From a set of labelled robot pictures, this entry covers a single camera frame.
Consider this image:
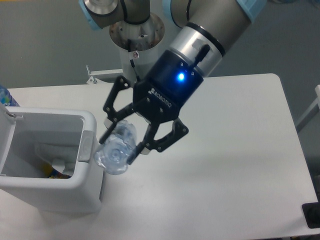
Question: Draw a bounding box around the white plastic trash can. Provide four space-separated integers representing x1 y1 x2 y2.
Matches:
0 106 104 213

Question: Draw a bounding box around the white frame at right edge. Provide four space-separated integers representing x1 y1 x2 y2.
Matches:
295 84 320 133

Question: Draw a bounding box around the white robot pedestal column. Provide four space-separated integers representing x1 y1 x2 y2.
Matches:
109 13 165 84

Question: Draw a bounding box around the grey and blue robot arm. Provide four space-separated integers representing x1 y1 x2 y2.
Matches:
79 0 266 165

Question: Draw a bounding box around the black clamp at table edge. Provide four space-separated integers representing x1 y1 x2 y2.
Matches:
302 202 320 229

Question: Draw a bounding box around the crushed clear plastic bottle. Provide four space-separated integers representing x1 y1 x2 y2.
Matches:
93 120 137 175

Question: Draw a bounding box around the blue patterned bottle at edge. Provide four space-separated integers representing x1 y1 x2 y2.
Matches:
0 85 20 107

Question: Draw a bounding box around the white left frame bracket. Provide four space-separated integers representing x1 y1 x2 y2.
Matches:
86 65 123 85

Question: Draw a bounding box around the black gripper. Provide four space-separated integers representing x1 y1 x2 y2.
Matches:
99 49 205 166

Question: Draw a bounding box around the blue and yellow snack packet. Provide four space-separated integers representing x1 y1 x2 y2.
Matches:
42 163 71 179

